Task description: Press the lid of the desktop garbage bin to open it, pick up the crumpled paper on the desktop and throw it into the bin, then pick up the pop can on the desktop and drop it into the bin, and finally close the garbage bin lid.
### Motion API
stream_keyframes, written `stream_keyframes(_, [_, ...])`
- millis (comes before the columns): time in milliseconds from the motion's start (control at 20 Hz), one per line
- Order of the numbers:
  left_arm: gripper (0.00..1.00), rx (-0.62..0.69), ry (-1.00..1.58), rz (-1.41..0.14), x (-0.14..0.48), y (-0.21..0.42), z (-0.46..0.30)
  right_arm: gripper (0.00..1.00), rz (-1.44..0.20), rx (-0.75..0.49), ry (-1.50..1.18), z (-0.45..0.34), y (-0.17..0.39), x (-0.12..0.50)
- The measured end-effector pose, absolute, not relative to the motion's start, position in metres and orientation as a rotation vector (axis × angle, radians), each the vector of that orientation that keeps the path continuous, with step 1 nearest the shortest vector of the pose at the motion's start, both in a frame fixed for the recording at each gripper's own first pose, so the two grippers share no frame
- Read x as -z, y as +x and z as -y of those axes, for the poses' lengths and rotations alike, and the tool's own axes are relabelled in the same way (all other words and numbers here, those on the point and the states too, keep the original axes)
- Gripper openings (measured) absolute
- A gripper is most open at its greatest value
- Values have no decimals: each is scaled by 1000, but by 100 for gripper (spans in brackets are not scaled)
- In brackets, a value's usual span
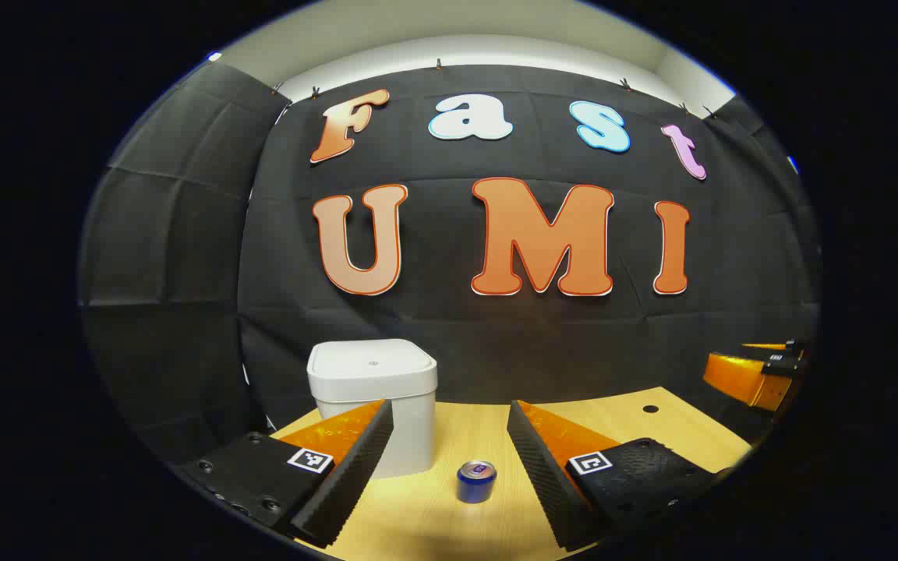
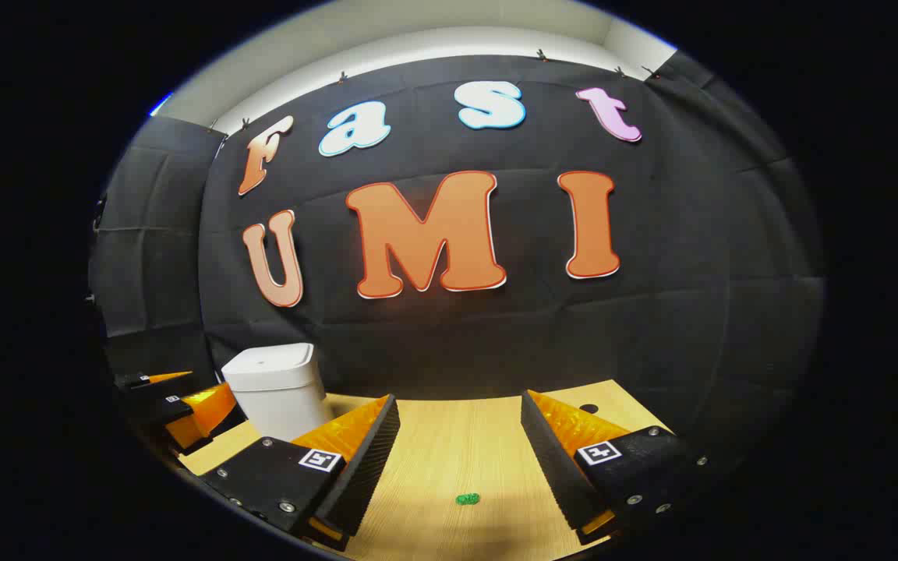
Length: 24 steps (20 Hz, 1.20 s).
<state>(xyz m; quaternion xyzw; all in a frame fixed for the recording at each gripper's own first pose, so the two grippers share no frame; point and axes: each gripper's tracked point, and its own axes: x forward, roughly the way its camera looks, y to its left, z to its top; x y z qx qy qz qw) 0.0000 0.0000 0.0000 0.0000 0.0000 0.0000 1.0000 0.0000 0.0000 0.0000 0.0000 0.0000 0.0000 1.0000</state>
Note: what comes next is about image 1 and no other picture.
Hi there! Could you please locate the blue pop can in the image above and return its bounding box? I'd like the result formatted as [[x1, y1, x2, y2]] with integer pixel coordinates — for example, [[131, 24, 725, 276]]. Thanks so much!
[[456, 460, 498, 505]]

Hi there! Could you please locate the white desktop garbage bin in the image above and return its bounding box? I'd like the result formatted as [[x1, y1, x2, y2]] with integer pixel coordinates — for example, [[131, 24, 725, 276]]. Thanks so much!
[[306, 338, 439, 479]]

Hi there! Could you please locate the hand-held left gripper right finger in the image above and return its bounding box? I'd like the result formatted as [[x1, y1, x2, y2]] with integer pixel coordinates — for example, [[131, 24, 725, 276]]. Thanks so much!
[[507, 400, 730, 552]]

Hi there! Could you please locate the wooden desktop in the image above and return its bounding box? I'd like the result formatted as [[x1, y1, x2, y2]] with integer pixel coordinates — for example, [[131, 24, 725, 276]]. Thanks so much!
[[270, 386, 754, 561]]

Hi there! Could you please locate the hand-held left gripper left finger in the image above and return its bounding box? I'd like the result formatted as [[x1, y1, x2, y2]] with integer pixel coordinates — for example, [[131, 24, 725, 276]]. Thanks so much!
[[176, 399, 395, 548]]

